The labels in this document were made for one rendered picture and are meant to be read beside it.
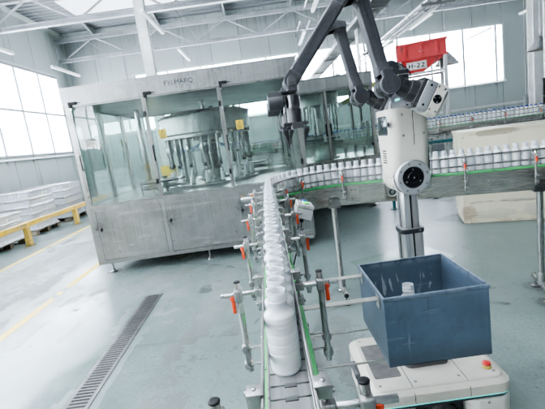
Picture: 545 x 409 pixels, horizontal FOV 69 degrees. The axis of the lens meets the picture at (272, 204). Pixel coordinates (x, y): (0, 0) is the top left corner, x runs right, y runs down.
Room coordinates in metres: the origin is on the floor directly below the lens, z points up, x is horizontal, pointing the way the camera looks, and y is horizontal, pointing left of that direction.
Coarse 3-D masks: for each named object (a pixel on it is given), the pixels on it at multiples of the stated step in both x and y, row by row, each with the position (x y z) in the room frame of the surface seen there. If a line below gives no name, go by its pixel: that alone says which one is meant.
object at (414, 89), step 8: (408, 80) 1.58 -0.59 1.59; (416, 80) 1.59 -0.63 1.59; (424, 80) 1.57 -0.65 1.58; (408, 88) 1.58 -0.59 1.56; (416, 88) 1.57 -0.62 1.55; (400, 96) 1.61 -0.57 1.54; (408, 96) 1.58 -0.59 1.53; (416, 96) 1.57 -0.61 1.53; (408, 104) 1.62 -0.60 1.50; (416, 104) 1.57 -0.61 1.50
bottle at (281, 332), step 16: (272, 288) 0.72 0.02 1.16; (272, 304) 0.69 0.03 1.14; (288, 304) 0.71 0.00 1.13; (272, 320) 0.68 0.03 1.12; (288, 320) 0.68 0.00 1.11; (272, 336) 0.68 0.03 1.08; (288, 336) 0.68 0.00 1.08; (272, 352) 0.69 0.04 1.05; (288, 352) 0.68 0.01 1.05; (272, 368) 0.69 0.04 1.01; (288, 368) 0.68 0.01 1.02
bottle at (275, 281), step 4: (272, 276) 0.78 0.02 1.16; (276, 276) 0.78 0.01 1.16; (280, 276) 0.78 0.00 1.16; (268, 280) 0.77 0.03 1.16; (272, 280) 0.78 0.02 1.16; (276, 280) 0.78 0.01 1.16; (280, 280) 0.78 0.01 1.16; (284, 280) 0.76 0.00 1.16; (268, 284) 0.76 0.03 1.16; (272, 284) 0.75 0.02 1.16; (276, 284) 0.75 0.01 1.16; (280, 284) 0.75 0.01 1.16; (284, 284) 0.76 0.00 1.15; (288, 296) 0.76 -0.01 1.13; (292, 296) 0.77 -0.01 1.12; (264, 300) 0.77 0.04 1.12; (288, 300) 0.75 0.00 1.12; (292, 300) 0.75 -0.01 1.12; (264, 304) 0.76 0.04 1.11; (292, 304) 0.75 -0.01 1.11; (296, 324) 0.76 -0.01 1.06
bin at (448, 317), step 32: (416, 256) 1.37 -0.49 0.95; (384, 288) 1.37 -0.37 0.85; (416, 288) 1.37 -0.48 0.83; (448, 288) 1.32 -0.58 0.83; (480, 288) 1.06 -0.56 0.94; (384, 320) 1.07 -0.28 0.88; (416, 320) 1.06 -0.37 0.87; (448, 320) 1.06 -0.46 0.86; (480, 320) 1.06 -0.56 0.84; (384, 352) 1.10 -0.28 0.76; (416, 352) 1.06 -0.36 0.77; (448, 352) 1.06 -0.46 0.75; (480, 352) 1.06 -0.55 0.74
